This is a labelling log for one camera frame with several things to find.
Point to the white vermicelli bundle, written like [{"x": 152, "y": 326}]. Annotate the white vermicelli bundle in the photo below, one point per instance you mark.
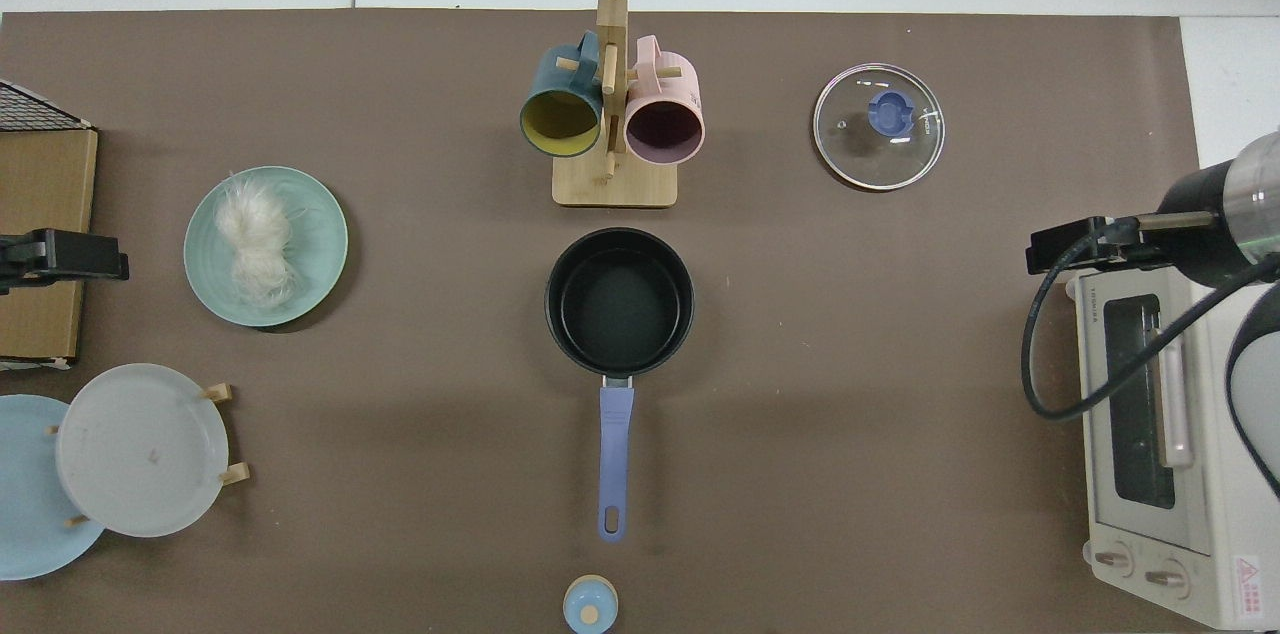
[{"x": 255, "y": 234}]

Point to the glass lid blue knob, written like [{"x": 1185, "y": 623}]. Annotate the glass lid blue knob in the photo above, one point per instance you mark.
[{"x": 860, "y": 149}]

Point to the grey white plate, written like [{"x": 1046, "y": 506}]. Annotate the grey white plate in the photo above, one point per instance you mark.
[{"x": 140, "y": 449}]

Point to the pale green plate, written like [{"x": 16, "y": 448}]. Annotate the pale green plate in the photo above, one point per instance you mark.
[{"x": 315, "y": 244}]

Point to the light blue plate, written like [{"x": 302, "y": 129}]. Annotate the light blue plate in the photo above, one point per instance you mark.
[{"x": 25, "y": 494}]

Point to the wooden plate rack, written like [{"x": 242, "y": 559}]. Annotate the wooden plate rack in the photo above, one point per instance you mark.
[{"x": 235, "y": 474}]

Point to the pale toaster oven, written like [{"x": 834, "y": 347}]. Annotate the pale toaster oven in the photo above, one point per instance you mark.
[{"x": 1230, "y": 474}]

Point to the brown table cloth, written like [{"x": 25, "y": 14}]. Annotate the brown table cloth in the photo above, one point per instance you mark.
[{"x": 850, "y": 364}]

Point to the dark teal mug yellow inside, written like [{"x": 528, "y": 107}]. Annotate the dark teal mug yellow inside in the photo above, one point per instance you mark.
[{"x": 560, "y": 119}]

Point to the wooden cup stand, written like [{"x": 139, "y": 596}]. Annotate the wooden cup stand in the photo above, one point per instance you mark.
[{"x": 615, "y": 184}]

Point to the pink mug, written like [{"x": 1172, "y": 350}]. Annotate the pink mug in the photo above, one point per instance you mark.
[{"x": 665, "y": 129}]

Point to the small blue round thing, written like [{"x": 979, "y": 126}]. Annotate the small blue round thing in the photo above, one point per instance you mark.
[{"x": 590, "y": 606}]

